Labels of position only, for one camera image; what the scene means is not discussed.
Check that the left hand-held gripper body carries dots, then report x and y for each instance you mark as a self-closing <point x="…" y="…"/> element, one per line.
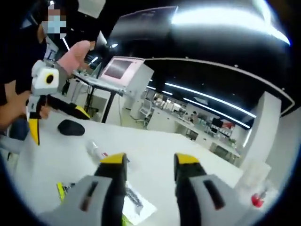
<point x="42" y="90"/>

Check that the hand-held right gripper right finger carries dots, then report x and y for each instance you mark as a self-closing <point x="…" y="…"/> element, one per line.
<point x="207" y="202"/>

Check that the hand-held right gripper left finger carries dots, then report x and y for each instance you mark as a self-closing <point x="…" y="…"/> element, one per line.
<point x="98" y="200"/>

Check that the green black skincare product packet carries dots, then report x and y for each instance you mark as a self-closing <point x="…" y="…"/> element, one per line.
<point x="141" y="207"/>

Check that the white skincare tube red label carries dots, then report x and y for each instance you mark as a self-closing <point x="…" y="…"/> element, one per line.
<point x="96" y="148"/>
<point x="255" y="175"/>

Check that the clear skincare bottle red cap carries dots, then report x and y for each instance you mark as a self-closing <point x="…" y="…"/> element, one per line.
<point x="257" y="201"/>

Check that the person's left hand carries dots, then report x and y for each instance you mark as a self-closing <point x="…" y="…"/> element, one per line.
<point x="44" y="112"/>

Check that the person's legs in jeans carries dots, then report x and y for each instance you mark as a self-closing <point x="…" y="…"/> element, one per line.
<point x="18" y="129"/>

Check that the black computer mouse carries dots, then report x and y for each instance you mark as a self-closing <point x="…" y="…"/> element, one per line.
<point x="70" y="127"/>

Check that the black-legged standing desk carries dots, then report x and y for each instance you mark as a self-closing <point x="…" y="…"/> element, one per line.
<point x="108" y="103"/>

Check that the person's dark shirt torso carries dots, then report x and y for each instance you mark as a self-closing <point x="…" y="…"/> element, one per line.
<point x="16" y="58"/>

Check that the short ceiling light strip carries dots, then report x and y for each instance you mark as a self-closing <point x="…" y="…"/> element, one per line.
<point x="65" y="44"/>

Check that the laptop with pink screen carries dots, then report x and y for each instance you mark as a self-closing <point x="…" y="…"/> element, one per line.
<point x="117" y="69"/>

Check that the white office chair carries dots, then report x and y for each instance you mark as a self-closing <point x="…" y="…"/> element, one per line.
<point x="146" y="109"/>

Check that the black background monitor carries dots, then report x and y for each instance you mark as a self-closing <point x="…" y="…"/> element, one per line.
<point x="217" y="122"/>

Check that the long ceiling light strip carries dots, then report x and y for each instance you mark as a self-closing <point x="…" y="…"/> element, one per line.
<point x="211" y="97"/>
<point x="216" y="111"/>

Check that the long white lab counter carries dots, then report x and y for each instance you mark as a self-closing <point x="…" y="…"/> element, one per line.
<point x="164" y="120"/>

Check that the ceiling air conditioner unit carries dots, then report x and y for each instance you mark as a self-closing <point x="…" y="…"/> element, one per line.
<point x="91" y="8"/>

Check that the wide bright ceiling light strip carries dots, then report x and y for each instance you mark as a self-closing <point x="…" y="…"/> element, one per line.
<point x="223" y="18"/>

